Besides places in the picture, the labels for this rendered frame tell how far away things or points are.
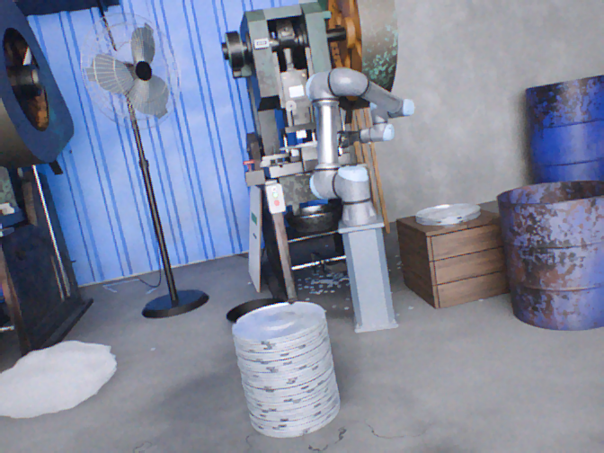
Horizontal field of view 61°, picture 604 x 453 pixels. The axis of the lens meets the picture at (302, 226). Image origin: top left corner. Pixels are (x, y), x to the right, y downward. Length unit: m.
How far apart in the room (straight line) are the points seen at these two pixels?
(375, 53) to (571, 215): 1.20
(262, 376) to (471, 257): 1.18
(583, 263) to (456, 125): 2.62
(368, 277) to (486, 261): 0.56
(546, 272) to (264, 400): 1.09
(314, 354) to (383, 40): 1.61
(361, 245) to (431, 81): 2.50
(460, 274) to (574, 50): 3.10
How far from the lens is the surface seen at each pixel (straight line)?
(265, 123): 3.00
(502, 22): 4.73
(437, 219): 2.35
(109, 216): 4.00
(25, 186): 3.25
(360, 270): 2.12
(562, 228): 1.97
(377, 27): 2.60
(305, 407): 1.57
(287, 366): 1.50
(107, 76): 2.76
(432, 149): 4.36
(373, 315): 2.19
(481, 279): 2.39
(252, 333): 1.56
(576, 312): 2.08
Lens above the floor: 0.87
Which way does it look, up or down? 11 degrees down
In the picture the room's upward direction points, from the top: 10 degrees counter-clockwise
